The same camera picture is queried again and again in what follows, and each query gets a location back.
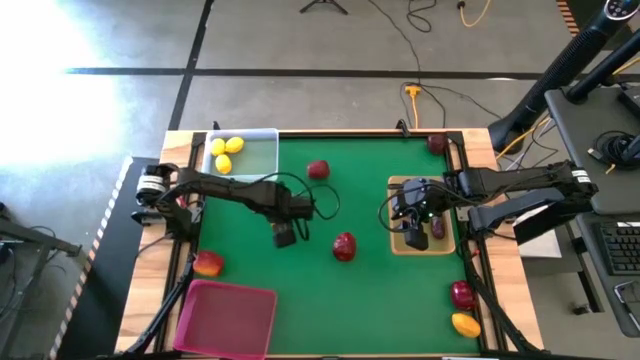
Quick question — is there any tan plastic bin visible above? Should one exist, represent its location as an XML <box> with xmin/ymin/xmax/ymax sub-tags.
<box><xmin>387</xmin><ymin>174</ymin><xmax>457</xmax><ymax>257</ymax></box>

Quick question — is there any red and yellow apple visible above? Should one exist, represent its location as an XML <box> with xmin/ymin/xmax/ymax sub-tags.
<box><xmin>192</xmin><ymin>250</ymin><xmax>226</xmax><ymax>279</ymax></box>

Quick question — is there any dark red apple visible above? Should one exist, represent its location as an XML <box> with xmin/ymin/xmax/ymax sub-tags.
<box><xmin>426</xmin><ymin>133</ymin><xmax>450</xmax><ymax>156</ymax></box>

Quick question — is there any pale blue plastic bin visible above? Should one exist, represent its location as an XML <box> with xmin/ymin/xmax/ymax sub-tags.
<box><xmin>201</xmin><ymin>127</ymin><xmax>280</xmax><ymax>184</ymax></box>

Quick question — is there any green table mat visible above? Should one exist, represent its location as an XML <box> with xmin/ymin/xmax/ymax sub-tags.
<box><xmin>192</xmin><ymin>134</ymin><xmax>481</xmax><ymax>356</ymax></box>

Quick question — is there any pink plastic bin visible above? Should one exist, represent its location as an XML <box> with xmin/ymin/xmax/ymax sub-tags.
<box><xmin>172</xmin><ymin>278</ymin><xmax>278</xmax><ymax>360</ymax></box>

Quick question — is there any white box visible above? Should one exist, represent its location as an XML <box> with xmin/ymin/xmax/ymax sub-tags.
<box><xmin>514</xmin><ymin>204</ymin><xmax>562</xmax><ymax>259</ymax></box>

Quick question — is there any grey desk top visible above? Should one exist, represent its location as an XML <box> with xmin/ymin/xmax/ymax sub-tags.
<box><xmin>543</xmin><ymin>87</ymin><xmax>640</xmax><ymax>216</ymax></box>

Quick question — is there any black tower fan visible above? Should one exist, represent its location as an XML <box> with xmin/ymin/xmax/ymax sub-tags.
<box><xmin>487</xmin><ymin>0</ymin><xmax>640</xmax><ymax>154</ymax></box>

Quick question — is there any black floor mat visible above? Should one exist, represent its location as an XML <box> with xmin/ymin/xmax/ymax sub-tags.
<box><xmin>57</xmin><ymin>157</ymin><xmax>161</xmax><ymax>360</ymax></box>

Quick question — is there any black tripod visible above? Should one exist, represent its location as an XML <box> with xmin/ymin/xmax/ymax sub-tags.
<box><xmin>299</xmin><ymin>0</ymin><xmax>350</xmax><ymax>15</ymax></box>

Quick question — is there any grey keyboard shelf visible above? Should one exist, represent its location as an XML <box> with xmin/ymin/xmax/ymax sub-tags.
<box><xmin>574</xmin><ymin>212</ymin><xmax>640</xmax><ymax>339</ymax></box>

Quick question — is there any black keyboard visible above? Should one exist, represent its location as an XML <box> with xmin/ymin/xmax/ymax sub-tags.
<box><xmin>592</xmin><ymin>219</ymin><xmax>640</xmax><ymax>277</ymax></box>

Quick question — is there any black pole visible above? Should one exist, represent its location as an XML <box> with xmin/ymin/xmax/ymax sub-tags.
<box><xmin>567</xmin><ymin>30</ymin><xmax>640</xmax><ymax>104</ymax></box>

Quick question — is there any orange striped board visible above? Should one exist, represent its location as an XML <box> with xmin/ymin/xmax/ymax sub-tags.
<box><xmin>556</xmin><ymin>0</ymin><xmax>581</xmax><ymax>37</ymax></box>

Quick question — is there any dark phone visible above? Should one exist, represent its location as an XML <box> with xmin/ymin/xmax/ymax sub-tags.
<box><xmin>613</xmin><ymin>279</ymin><xmax>640</xmax><ymax>319</ymax></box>

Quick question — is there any grey metal stand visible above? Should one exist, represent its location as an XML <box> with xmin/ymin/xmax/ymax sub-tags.
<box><xmin>0</xmin><ymin>202</ymin><xmax>84</xmax><ymax>360</ymax></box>

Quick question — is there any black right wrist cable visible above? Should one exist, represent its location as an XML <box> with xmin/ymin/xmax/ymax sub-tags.
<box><xmin>377</xmin><ymin>193</ymin><xmax>407</xmax><ymax>234</ymax></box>

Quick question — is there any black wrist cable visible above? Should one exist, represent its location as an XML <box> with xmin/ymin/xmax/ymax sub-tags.
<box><xmin>259</xmin><ymin>172</ymin><xmax>342</xmax><ymax>242</ymax></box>
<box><xmin>377</xmin><ymin>193</ymin><xmax>407</xmax><ymax>234</ymax></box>

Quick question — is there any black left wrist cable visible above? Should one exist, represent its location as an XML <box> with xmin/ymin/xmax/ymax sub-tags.
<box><xmin>259</xmin><ymin>172</ymin><xmax>342</xmax><ymax>242</ymax></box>

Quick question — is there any thin black floor cable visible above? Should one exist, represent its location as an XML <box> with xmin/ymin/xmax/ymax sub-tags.
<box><xmin>398</xmin><ymin>81</ymin><xmax>504</xmax><ymax>129</ymax></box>

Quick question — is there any yellow plug cord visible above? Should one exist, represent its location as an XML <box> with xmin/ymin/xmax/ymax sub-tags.
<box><xmin>404</xmin><ymin>84</ymin><xmax>424</xmax><ymax>130</ymax></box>

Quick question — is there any long black floor cable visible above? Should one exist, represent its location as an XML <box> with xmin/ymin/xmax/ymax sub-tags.
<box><xmin>368</xmin><ymin>0</ymin><xmax>424</xmax><ymax>86</ymax></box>

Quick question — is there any looped black floor cable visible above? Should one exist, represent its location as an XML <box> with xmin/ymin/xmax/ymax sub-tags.
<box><xmin>406</xmin><ymin>0</ymin><xmax>439</xmax><ymax>34</ymax></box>

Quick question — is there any yellow floor cable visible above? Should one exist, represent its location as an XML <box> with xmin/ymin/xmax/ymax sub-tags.
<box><xmin>457</xmin><ymin>0</ymin><xmax>494</xmax><ymax>29</ymax></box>

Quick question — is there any coiled black cable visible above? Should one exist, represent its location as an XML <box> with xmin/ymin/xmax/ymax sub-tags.
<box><xmin>588</xmin><ymin>130</ymin><xmax>640</xmax><ymax>175</ymax></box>

